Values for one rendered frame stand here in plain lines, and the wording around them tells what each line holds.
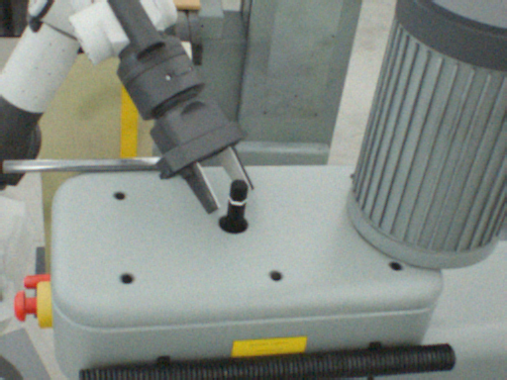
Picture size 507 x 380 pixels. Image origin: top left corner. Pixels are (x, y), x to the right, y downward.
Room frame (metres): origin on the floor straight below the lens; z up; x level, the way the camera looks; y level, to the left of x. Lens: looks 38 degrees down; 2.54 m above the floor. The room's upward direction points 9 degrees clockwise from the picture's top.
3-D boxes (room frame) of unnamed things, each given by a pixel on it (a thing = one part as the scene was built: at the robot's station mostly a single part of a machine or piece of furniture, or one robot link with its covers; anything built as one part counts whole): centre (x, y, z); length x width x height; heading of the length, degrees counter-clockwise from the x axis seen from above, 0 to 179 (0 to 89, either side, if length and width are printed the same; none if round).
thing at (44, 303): (0.68, 0.24, 1.76); 0.06 x 0.02 x 0.06; 16
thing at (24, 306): (0.67, 0.26, 1.76); 0.04 x 0.03 x 0.04; 16
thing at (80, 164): (0.81, 0.20, 1.89); 0.24 x 0.04 x 0.01; 106
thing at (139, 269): (0.74, 0.00, 1.81); 0.47 x 0.26 x 0.16; 106
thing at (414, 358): (0.61, -0.06, 1.79); 0.45 x 0.04 x 0.04; 106
